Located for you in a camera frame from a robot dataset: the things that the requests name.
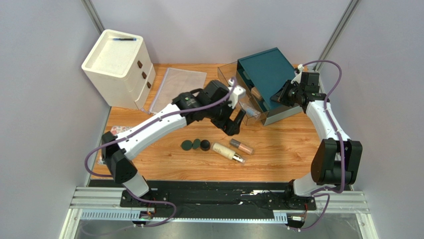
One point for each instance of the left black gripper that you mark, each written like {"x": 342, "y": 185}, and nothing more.
{"x": 231, "y": 128}

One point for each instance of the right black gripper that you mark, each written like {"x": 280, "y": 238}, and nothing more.
{"x": 282, "y": 95}

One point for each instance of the clear drawer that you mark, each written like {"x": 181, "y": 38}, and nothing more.
{"x": 228, "y": 72}

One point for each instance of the pink lip gloss tube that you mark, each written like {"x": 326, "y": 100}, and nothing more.
{"x": 241, "y": 146}

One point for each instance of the cream foundation bottle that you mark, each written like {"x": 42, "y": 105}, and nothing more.
{"x": 227, "y": 152}

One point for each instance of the teal makeup drawer box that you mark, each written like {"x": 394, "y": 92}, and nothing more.
{"x": 268, "y": 71}

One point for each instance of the green powder puff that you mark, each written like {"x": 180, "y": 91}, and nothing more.
{"x": 187, "y": 145}
{"x": 196, "y": 143}

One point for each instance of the clear plastic bottle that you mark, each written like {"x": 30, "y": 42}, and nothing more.
{"x": 250, "y": 111}

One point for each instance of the beige square foundation bottle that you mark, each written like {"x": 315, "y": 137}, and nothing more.
{"x": 256, "y": 94}

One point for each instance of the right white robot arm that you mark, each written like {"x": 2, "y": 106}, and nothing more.
{"x": 336, "y": 162}

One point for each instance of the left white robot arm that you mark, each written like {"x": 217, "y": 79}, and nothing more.
{"x": 215, "y": 102}

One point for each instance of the clear mesh zipper pouch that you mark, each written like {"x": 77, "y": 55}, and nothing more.
{"x": 175, "y": 81}

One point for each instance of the Little Women book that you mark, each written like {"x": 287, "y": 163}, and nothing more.
{"x": 116, "y": 129}

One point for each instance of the white three-drawer cabinet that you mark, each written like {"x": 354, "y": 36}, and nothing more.
{"x": 121, "y": 71}

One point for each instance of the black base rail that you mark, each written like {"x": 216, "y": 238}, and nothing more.
{"x": 226, "y": 201}

